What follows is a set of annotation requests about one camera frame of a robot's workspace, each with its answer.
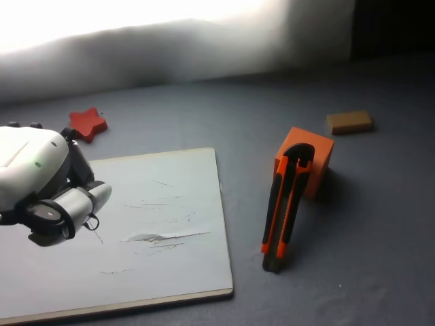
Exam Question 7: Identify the white cutting board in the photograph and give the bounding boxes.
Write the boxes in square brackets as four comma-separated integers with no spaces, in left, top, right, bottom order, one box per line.
[0,147,234,325]

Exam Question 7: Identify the grey tablecloth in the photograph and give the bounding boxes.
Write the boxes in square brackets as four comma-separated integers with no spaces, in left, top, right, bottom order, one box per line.
[0,50,435,326]

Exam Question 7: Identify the orange black utility knife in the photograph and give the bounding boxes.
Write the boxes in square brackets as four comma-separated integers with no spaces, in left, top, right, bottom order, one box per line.
[260,143,317,274]

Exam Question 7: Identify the orange cube block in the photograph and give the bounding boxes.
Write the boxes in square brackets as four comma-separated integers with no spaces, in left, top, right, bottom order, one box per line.
[273,126,336,201]

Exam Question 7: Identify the red star block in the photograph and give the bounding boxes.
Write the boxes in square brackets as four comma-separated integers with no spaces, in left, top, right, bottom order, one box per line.
[69,107,109,144]

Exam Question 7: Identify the white backdrop cloth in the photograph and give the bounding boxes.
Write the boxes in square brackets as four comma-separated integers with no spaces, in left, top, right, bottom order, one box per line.
[0,0,356,106]

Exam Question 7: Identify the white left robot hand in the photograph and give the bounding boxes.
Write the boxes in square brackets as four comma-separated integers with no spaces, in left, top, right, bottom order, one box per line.
[0,121,113,248]

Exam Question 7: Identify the tan rectangular block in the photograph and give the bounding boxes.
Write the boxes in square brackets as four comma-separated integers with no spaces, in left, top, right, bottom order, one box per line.
[326,110,374,136]

